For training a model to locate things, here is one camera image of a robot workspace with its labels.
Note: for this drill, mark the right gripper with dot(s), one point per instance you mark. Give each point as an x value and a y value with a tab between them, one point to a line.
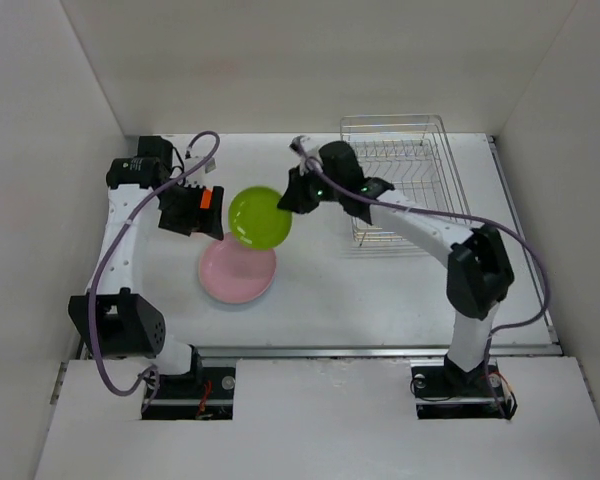
295	197

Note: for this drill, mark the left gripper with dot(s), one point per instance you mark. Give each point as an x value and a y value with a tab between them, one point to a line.
199	219

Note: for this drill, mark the green plate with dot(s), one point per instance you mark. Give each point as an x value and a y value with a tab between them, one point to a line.
255	219

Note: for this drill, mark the pink plate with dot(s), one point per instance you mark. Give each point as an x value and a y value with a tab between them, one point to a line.
235	274

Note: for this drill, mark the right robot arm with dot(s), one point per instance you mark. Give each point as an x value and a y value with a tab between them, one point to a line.
479	272

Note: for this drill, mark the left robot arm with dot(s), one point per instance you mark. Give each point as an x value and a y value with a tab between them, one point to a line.
158	188

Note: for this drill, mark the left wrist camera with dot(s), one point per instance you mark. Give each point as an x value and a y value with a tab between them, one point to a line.
199	177

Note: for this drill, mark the metal wire dish rack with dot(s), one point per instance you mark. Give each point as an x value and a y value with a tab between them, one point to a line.
412	152

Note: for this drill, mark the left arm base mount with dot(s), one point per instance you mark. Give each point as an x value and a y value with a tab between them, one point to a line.
207	397

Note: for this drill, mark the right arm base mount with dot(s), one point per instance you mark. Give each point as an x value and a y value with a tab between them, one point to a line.
442	394

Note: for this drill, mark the aluminium rail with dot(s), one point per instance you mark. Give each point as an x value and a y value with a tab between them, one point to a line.
330	351

